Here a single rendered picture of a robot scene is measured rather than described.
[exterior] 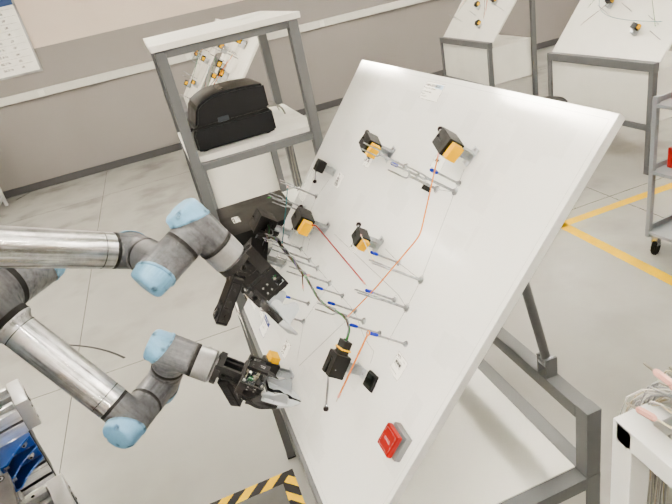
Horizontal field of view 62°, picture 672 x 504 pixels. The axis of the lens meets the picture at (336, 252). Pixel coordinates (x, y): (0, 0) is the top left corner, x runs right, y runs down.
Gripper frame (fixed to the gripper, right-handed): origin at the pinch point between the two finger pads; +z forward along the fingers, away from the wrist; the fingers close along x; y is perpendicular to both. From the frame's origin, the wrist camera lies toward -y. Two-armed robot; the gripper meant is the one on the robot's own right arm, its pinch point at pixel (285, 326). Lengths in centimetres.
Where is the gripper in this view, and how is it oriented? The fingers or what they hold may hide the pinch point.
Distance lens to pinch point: 126.9
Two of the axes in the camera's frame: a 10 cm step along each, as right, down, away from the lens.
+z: 5.9, 6.7, 4.4
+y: 7.0, -7.0, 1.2
